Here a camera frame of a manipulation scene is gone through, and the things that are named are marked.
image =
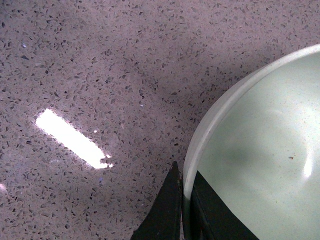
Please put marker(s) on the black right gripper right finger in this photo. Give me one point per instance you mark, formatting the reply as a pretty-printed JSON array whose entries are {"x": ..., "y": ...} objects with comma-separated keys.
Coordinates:
[{"x": 210, "y": 218}]

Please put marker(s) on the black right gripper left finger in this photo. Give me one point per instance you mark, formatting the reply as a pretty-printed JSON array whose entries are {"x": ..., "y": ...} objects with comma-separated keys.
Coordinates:
[{"x": 163, "y": 222}]

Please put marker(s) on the green bowl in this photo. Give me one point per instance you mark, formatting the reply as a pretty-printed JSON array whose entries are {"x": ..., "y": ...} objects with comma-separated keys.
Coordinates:
[{"x": 255, "y": 155}]

